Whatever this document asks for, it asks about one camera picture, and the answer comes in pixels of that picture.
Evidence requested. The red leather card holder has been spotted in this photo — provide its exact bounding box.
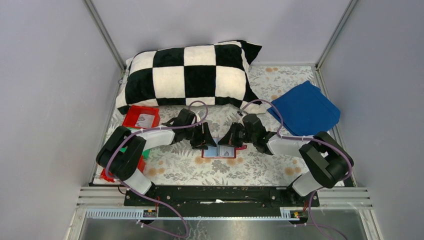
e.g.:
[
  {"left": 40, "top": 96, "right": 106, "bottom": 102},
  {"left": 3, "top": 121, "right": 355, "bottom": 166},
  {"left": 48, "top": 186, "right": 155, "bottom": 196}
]
[{"left": 201, "top": 137, "right": 247, "bottom": 159}]

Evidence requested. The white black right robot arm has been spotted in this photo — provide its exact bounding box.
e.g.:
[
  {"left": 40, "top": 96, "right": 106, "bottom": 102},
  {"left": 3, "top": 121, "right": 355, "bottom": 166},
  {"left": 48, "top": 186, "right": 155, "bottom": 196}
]
[{"left": 218, "top": 114, "right": 354, "bottom": 197}]

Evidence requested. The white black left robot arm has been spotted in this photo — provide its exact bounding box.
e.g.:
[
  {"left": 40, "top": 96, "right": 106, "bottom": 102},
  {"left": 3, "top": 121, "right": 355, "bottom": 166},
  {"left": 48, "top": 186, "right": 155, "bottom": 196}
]
[{"left": 96, "top": 109, "right": 217, "bottom": 195}]

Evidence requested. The white diamond credit card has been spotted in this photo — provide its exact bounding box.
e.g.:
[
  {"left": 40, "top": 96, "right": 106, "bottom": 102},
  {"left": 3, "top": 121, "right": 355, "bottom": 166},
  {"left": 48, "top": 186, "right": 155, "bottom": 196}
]
[{"left": 219, "top": 145, "right": 236, "bottom": 158}]

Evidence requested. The floral patterned table mat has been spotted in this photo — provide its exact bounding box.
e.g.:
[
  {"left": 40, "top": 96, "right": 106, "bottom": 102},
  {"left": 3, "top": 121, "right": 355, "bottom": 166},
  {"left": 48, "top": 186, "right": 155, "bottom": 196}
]
[{"left": 103, "top": 66, "right": 319, "bottom": 186}]

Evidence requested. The green plastic bin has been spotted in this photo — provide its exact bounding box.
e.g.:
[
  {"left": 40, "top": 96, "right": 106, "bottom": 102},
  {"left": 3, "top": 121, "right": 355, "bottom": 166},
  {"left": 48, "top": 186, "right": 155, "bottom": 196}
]
[{"left": 120, "top": 126, "right": 150, "bottom": 160}]

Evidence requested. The blue folded cloth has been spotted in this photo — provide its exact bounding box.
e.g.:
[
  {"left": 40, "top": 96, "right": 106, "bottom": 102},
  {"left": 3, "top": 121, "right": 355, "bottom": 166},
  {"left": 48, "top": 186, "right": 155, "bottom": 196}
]
[{"left": 271, "top": 80, "right": 341, "bottom": 136}]

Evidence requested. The red plastic bin near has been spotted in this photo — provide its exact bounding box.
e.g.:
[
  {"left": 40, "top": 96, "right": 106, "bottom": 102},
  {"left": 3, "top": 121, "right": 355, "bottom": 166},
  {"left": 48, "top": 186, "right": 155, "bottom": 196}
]
[{"left": 99, "top": 155, "right": 146, "bottom": 183}]

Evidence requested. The red plastic bin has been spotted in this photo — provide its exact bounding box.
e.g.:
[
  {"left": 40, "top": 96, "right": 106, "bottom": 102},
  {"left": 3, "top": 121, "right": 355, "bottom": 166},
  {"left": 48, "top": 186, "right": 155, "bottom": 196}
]
[
  {"left": 122, "top": 105, "right": 161, "bottom": 129},
  {"left": 99, "top": 155, "right": 146, "bottom": 183}
]

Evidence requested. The red plastic bin far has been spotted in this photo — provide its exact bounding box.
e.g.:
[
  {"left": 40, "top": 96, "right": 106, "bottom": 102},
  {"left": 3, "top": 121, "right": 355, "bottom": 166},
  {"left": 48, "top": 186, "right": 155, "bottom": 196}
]
[{"left": 122, "top": 105, "right": 161, "bottom": 129}]

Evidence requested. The black white checkered pillow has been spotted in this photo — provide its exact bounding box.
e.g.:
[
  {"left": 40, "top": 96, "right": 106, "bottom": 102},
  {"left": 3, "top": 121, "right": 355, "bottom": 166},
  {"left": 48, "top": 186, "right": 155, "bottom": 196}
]
[{"left": 115, "top": 40, "right": 266, "bottom": 115}]

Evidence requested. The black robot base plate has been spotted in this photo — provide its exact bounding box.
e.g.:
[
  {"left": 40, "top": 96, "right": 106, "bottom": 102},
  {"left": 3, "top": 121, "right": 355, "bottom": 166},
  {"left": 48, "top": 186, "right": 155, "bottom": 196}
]
[{"left": 124, "top": 184, "right": 321, "bottom": 218}]

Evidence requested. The grey slotted cable duct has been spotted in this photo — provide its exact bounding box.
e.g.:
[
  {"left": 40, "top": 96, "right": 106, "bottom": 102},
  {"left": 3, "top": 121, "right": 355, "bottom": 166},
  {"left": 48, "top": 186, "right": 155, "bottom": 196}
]
[{"left": 85, "top": 207, "right": 308, "bottom": 222}]

